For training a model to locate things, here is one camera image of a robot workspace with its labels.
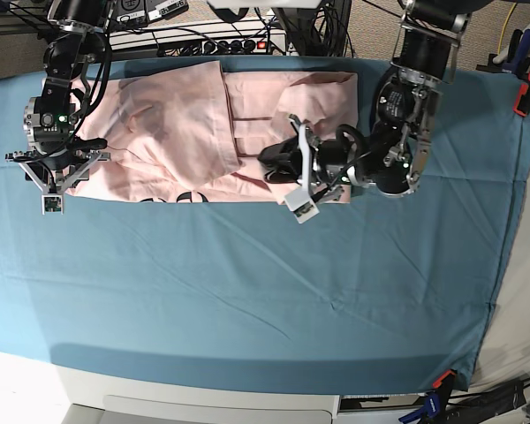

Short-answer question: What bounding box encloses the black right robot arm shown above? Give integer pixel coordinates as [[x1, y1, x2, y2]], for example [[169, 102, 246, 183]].
[[5, 1, 115, 201]]

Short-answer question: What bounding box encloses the white power strip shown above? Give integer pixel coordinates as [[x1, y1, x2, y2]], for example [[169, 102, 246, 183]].
[[156, 36, 286, 57]]

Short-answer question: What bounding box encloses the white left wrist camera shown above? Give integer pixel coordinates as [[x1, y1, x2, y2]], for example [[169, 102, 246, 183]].
[[284, 188, 319, 224]]

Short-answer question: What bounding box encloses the pink T-shirt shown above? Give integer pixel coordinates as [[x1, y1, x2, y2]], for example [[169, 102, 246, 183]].
[[71, 61, 359, 203]]

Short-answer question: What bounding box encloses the orange blue clamp bottom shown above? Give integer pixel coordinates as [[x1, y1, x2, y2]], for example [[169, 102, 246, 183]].
[[398, 369, 457, 424]]

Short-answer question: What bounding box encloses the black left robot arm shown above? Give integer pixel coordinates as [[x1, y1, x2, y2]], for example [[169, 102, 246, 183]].
[[259, 1, 471, 215]]

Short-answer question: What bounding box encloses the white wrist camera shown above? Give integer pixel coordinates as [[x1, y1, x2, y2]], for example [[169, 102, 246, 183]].
[[42, 193, 64, 215], [284, 188, 319, 224]]

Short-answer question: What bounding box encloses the blue black clamp top right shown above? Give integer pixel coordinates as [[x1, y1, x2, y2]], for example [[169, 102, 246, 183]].
[[476, 24, 530, 80]]

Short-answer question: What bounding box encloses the teal table cloth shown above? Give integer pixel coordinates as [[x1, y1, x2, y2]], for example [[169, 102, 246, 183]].
[[0, 71, 530, 395]]

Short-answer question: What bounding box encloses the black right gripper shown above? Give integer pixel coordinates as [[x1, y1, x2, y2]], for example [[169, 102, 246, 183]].
[[5, 150, 110, 195]]

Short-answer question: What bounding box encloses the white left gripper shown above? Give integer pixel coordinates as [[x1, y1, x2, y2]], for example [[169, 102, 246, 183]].
[[258, 114, 358, 205]]

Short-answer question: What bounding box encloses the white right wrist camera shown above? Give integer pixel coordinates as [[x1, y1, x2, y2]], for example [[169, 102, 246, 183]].
[[42, 193, 64, 215]]

